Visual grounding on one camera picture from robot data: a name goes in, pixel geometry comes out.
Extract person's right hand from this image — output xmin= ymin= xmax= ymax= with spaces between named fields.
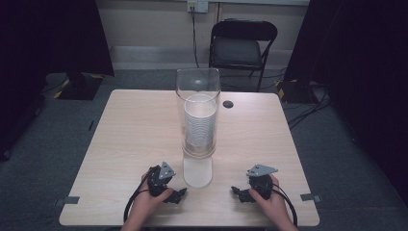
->
xmin=248 ymin=173 xmax=292 ymax=225

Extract person's left hand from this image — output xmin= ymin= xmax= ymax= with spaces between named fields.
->
xmin=129 ymin=174 xmax=174 ymax=224

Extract white wall socket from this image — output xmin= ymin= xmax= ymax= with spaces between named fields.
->
xmin=187 ymin=0 xmax=210 ymax=14

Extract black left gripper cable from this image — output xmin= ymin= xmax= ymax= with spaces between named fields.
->
xmin=123 ymin=171 xmax=153 ymax=224

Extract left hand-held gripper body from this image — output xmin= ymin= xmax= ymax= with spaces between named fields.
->
xmin=146 ymin=161 xmax=177 ymax=197

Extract black wall socket cable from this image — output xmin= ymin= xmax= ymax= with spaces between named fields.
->
xmin=191 ymin=7 xmax=201 ymax=69

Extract black curtain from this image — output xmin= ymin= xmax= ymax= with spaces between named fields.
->
xmin=0 ymin=0 xmax=115 ymax=97
xmin=283 ymin=0 xmax=408 ymax=208

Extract grey tape strip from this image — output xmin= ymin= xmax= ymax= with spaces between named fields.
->
xmin=299 ymin=192 xmax=322 ymax=203
xmin=53 ymin=195 xmax=81 ymax=207

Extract black stand base yellow tape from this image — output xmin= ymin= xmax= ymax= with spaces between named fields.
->
xmin=53 ymin=71 xmax=106 ymax=101
xmin=275 ymin=78 xmax=323 ymax=104

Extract black folding chair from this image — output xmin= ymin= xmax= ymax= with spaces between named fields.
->
xmin=208 ymin=18 xmax=279 ymax=92

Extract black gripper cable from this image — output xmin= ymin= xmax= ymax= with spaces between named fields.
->
xmin=270 ymin=182 xmax=298 ymax=227
xmin=123 ymin=171 xmax=153 ymax=224

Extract black floor cables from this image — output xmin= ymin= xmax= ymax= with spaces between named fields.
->
xmin=286 ymin=82 xmax=332 ymax=130

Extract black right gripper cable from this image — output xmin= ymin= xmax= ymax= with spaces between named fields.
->
xmin=270 ymin=182 xmax=298 ymax=227

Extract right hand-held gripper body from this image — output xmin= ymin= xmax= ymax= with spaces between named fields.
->
xmin=245 ymin=164 xmax=279 ymax=200

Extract white dispenser base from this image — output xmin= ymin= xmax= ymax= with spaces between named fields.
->
xmin=182 ymin=154 xmax=214 ymax=189

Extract clear tube cup dispenser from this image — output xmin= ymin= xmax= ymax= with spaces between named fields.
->
xmin=175 ymin=67 xmax=221 ymax=159

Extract stack of white paper cups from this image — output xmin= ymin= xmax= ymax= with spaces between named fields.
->
xmin=183 ymin=93 xmax=218 ymax=152

